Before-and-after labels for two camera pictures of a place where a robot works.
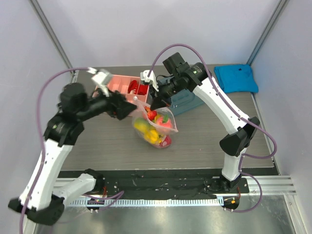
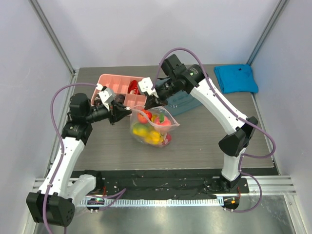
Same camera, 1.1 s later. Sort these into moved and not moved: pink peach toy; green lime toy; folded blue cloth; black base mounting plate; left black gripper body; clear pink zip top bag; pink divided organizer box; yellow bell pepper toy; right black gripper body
Moved: green lime toy; pink peach toy; left black gripper body
Not moved: right black gripper body; yellow bell pepper toy; black base mounting plate; clear pink zip top bag; folded blue cloth; pink divided organizer box
